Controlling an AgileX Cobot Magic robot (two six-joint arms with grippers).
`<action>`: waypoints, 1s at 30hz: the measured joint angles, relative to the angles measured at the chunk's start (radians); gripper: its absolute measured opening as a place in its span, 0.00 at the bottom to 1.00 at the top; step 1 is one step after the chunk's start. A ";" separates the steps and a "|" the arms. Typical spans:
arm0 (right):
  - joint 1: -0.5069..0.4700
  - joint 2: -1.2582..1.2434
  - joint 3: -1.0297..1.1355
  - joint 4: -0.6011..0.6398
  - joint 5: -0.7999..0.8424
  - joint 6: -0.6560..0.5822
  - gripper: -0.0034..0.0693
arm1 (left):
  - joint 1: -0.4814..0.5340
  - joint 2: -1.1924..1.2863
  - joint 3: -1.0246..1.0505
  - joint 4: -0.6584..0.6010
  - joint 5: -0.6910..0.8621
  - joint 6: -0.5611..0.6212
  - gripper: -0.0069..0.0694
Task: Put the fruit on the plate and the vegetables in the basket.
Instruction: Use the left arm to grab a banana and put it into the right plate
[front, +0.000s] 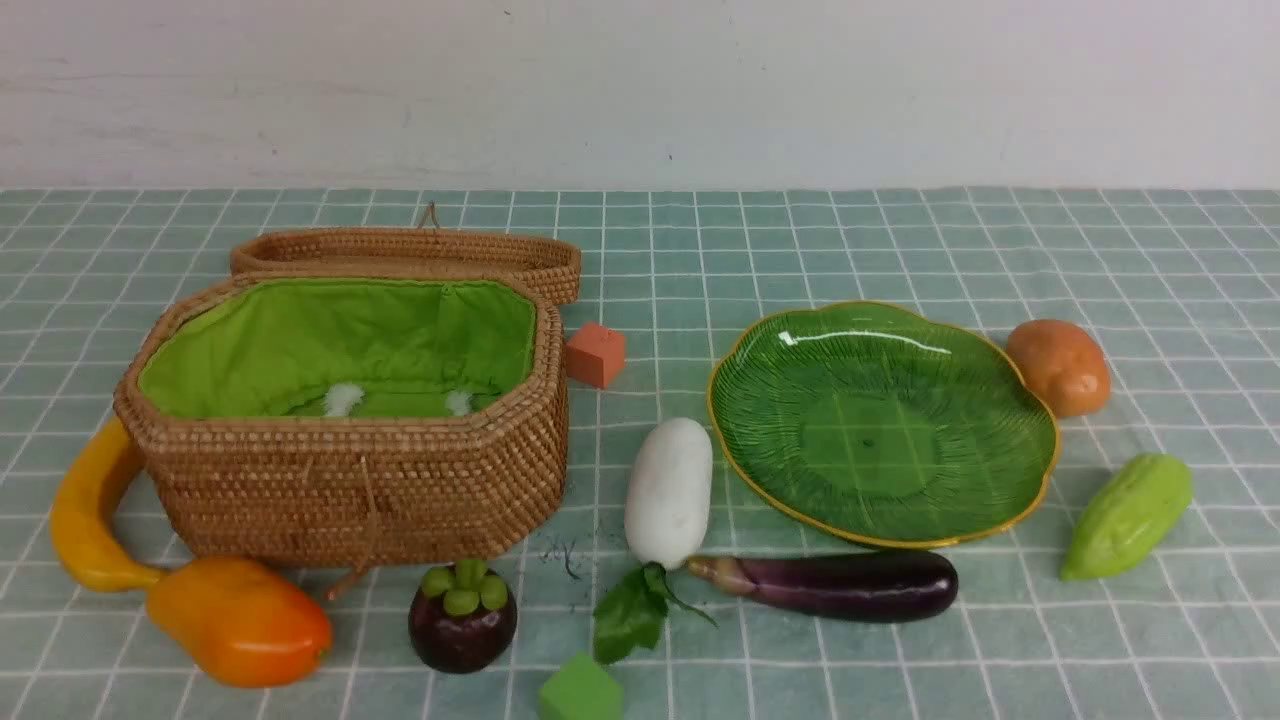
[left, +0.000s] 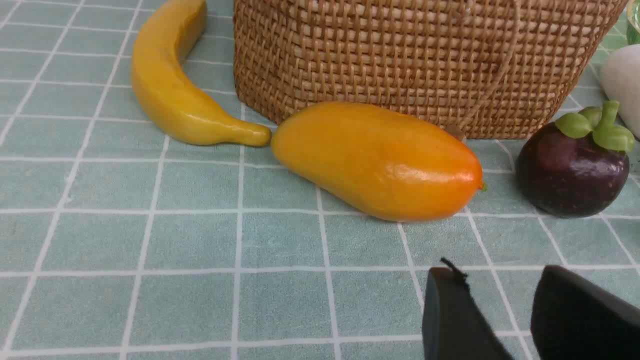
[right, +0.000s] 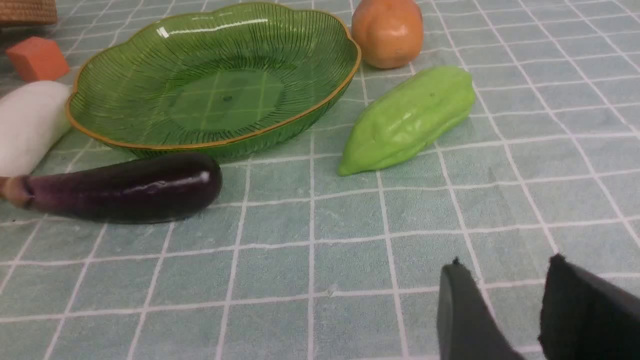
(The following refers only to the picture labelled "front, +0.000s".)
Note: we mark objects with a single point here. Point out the woven wicker basket lid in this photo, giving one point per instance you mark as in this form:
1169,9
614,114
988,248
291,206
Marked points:
550,267

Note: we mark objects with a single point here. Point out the orange mango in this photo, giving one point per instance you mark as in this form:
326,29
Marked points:
240,622

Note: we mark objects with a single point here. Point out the brown potato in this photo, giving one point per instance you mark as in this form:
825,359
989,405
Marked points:
1062,365

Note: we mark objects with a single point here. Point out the white radish with leaves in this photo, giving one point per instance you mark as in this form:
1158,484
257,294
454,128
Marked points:
665,518

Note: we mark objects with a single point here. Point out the orange foam cube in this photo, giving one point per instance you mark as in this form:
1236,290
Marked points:
595,355

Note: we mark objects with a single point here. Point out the green leaf-shaped glass plate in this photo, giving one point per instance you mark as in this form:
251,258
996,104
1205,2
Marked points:
881,427

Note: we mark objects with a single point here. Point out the green foam cube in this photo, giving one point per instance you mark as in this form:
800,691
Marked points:
581,689

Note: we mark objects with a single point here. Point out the light green bitter gourd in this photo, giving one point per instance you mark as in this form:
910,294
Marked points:
1128,518

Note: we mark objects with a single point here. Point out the dark purple mangosteen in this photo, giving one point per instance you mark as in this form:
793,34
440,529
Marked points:
462,618

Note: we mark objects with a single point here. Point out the woven wicker basket green lining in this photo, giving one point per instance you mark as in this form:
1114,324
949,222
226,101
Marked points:
329,419

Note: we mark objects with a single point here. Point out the purple eggplant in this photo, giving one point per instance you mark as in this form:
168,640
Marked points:
876,587

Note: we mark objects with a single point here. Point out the yellow banana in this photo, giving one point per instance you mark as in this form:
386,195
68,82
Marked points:
81,516

